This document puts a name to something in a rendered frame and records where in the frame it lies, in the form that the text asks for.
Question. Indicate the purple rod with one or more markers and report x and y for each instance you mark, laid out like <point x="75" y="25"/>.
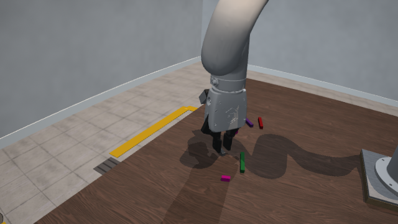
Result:
<point x="249" y="123"/>

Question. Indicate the green rod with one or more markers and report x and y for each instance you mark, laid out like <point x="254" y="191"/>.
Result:
<point x="242" y="167"/>

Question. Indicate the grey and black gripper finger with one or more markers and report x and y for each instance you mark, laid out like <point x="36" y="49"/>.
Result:
<point x="228" y="137"/>
<point x="216" y="136"/>

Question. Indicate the grey rod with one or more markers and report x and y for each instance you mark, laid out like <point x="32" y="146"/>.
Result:
<point x="222" y="153"/>

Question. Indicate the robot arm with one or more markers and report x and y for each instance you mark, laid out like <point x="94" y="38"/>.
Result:
<point x="224" y="54"/>

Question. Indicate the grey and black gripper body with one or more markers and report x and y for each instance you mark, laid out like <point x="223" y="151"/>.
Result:
<point x="225" y="110"/>

